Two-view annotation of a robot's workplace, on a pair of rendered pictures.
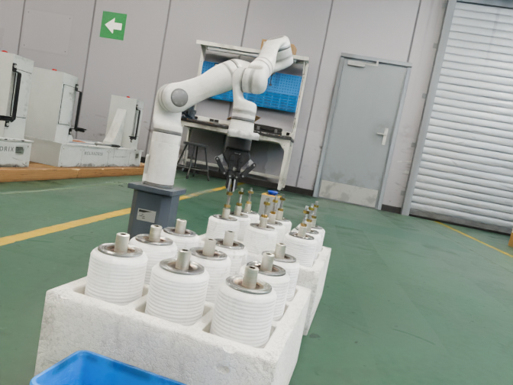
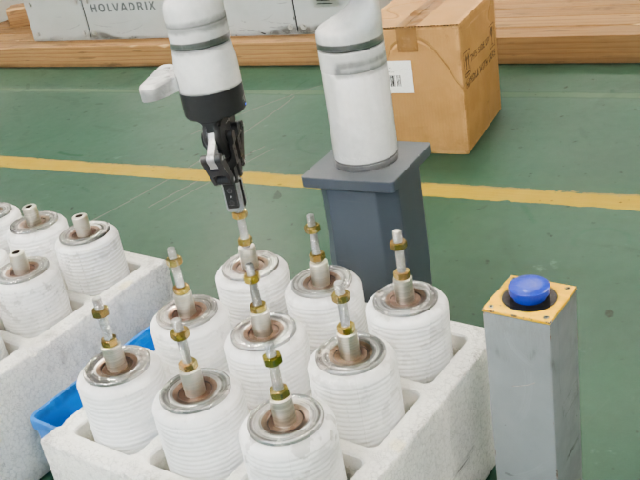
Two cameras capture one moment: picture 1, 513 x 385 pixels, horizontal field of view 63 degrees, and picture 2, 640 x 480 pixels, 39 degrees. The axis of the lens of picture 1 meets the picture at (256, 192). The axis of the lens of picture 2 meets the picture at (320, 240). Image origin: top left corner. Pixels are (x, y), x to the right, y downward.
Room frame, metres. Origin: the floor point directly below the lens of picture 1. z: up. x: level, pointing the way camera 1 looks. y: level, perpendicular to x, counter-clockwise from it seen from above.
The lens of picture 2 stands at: (1.76, -0.82, 0.78)
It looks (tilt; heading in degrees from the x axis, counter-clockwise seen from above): 26 degrees down; 115
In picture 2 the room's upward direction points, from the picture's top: 10 degrees counter-clockwise
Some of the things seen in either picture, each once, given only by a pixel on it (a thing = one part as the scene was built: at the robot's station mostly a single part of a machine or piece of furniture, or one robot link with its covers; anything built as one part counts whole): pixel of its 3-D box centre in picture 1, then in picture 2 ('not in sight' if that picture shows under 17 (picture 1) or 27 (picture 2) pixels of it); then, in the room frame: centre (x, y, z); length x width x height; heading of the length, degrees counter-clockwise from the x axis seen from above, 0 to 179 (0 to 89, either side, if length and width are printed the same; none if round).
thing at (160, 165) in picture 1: (162, 160); (358, 103); (1.34, 0.32, 0.39); 0.09 x 0.09 x 0.17; 83
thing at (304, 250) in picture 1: (295, 266); (137, 430); (1.18, -0.15, 0.16); 0.10 x 0.10 x 0.18
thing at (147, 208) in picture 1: (150, 231); (379, 250); (1.34, 0.32, 0.15); 0.15 x 0.15 x 0.30; 83
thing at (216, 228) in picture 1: (219, 247); (262, 325); (1.24, 0.08, 0.16); 0.10 x 0.10 x 0.18
